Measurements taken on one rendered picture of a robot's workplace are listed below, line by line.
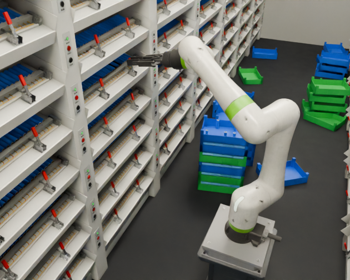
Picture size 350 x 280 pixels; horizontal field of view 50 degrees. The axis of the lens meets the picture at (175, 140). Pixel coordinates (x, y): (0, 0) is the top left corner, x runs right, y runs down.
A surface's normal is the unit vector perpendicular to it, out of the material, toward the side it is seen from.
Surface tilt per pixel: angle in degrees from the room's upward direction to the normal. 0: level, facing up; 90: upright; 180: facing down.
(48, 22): 90
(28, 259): 19
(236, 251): 5
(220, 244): 5
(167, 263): 0
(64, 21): 90
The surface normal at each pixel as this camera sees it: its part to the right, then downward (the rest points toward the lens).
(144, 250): 0.00, -0.83
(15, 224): 0.30, -0.72
